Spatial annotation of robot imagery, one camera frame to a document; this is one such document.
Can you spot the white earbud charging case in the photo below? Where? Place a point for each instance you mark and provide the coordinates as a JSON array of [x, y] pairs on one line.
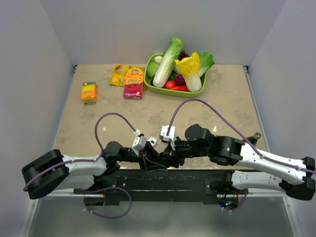
[[152, 141]]

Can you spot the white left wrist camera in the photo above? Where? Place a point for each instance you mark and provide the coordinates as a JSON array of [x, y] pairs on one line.
[[139, 142]]

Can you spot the dark toy grapes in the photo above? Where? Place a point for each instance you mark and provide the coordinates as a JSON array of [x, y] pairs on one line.
[[182, 55]]

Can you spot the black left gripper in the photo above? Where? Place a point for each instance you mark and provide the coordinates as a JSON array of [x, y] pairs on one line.
[[148, 166]]

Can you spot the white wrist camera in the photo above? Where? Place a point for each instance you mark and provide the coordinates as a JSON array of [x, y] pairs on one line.
[[168, 135], [139, 142]]

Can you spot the orange sponge pack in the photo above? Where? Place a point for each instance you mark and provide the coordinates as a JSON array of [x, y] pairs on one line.
[[89, 93]]

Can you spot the green napa cabbage toy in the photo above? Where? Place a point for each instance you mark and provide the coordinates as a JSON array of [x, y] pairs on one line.
[[167, 64]]

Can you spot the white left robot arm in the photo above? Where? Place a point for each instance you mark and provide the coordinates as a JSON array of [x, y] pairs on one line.
[[55, 171]]

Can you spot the yellow napa cabbage toy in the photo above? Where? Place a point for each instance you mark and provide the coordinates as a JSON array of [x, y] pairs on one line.
[[189, 69]]

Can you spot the yellow chips bag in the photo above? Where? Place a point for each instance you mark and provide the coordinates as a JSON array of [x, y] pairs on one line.
[[120, 71]]

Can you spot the green round toy vegetable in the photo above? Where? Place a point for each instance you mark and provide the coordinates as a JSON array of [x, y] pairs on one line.
[[152, 68]]

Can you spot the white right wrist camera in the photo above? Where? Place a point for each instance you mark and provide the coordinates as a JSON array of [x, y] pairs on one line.
[[168, 135]]

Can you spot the white toy garlic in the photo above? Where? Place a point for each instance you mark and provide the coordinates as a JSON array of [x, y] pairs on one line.
[[158, 59]]

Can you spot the red snack box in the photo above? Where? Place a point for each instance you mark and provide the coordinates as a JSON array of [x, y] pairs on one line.
[[133, 88]]

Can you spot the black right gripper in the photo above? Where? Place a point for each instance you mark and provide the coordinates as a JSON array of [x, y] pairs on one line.
[[175, 159]]

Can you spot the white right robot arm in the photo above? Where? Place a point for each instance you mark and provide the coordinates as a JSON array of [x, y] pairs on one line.
[[269, 171]]

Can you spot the green lettuce leaf toy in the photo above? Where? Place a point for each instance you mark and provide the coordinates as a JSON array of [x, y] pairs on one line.
[[206, 62]]

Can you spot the green glass bottle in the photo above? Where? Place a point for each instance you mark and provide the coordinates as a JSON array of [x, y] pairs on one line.
[[254, 138]]

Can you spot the purple toy onion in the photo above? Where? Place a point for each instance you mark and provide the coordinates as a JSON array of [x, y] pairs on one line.
[[179, 80]]

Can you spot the black base frame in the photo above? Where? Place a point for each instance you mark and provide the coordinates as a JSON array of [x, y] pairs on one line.
[[183, 185]]

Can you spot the orange toy carrot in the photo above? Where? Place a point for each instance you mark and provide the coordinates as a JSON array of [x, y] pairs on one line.
[[180, 88]]

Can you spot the red toy tomato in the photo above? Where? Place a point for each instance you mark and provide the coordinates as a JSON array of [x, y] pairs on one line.
[[170, 84]]

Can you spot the green plastic tray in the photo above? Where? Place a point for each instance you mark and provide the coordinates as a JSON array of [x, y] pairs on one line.
[[177, 93]]

